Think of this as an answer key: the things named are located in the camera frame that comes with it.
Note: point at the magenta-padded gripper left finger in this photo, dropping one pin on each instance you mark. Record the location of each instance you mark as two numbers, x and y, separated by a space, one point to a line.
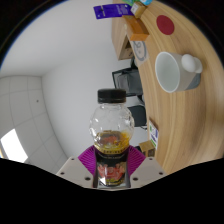
74 171

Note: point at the white and grey mug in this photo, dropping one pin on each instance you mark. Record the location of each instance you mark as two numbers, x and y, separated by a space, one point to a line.
168 71

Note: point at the clear bottle with black cap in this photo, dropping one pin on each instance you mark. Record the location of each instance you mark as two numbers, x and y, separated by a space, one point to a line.
111 123

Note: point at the wooden side desk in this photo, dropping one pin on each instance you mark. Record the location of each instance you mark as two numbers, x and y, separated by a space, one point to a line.
118 36

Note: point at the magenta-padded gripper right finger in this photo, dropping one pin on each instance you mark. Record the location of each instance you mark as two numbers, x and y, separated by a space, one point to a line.
148 171

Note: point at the flat round red coaster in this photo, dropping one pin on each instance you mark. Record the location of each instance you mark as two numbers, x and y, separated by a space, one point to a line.
165 25

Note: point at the large dark brown box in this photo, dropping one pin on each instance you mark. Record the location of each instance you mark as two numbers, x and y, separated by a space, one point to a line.
147 148

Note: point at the small yellow-brown box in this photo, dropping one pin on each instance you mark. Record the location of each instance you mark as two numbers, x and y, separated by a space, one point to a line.
138 9

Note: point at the grey mesh office chair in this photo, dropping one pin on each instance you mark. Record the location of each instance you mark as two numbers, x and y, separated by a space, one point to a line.
128 81

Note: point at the purple hanging package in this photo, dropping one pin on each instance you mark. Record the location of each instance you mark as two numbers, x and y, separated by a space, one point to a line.
110 11

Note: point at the orange-brown cardboard box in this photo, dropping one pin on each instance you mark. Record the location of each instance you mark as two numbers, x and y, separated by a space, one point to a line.
137 29

